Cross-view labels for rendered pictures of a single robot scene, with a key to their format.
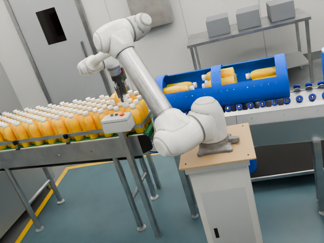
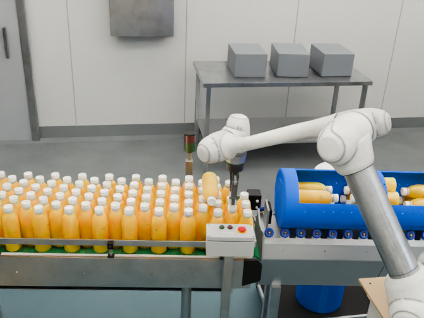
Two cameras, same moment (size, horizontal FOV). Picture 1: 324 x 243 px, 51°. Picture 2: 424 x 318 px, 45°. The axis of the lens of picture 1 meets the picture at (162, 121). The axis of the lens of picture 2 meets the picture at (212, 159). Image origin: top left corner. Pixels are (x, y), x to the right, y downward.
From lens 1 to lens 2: 1.35 m
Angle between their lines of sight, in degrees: 23
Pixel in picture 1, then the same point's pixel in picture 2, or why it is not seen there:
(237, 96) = (403, 223)
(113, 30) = (359, 135)
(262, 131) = not seen: hidden behind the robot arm
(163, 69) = (135, 101)
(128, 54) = (373, 176)
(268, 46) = (291, 100)
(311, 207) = not seen: outside the picture
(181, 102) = (322, 219)
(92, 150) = (154, 272)
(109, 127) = (219, 247)
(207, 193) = not seen: outside the picture
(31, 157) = (21, 272)
